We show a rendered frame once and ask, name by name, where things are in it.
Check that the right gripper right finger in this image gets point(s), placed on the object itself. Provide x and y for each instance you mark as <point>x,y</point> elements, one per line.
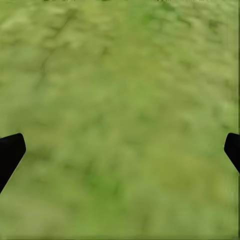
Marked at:
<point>232,149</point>

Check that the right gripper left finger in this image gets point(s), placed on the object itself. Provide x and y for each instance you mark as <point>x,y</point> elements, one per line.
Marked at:
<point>12,149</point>

